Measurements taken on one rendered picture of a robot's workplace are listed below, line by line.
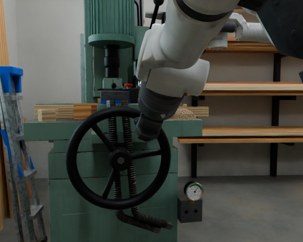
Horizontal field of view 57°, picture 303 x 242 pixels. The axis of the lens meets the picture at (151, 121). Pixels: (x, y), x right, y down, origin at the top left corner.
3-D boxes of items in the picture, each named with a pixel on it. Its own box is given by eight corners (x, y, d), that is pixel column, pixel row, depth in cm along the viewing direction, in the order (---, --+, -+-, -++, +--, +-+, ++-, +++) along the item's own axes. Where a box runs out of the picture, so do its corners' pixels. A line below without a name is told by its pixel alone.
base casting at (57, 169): (46, 180, 91) (45, 152, 90) (65, 148, 147) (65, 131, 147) (179, 173, 100) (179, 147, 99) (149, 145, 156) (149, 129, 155)
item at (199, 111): (58, 118, 105) (58, 107, 105) (59, 118, 107) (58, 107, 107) (208, 116, 117) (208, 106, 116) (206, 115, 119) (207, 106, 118)
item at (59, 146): (53, 152, 91) (53, 140, 91) (61, 142, 111) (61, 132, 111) (172, 148, 99) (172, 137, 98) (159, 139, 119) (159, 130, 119)
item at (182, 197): (181, 223, 97) (181, 201, 97) (171, 210, 109) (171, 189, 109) (203, 221, 99) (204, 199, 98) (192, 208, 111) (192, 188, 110)
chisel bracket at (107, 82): (103, 101, 104) (103, 78, 103) (102, 100, 118) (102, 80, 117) (123, 101, 105) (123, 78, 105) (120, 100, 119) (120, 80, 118)
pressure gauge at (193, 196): (185, 207, 94) (185, 183, 94) (182, 202, 98) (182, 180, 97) (203, 205, 96) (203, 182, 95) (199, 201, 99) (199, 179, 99)
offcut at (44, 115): (42, 122, 90) (41, 110, 90) (37, 121, 94) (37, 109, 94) (56, 121, 93) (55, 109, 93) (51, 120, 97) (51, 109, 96)
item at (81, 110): (73, 118, 103) (73, 103, 102) (73, 118, 104) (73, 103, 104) (139, 117, 107) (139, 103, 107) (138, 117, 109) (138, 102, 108)
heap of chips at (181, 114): (175, 119, 99) (175, 109, 98) (166, 117, 112) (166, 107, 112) (200, 119, 100) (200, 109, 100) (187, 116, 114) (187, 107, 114)
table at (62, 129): (14, 146, 79) (13, 125, 79) (36, 133, 109) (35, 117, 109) (214, 140, 91) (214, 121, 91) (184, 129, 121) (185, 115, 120)
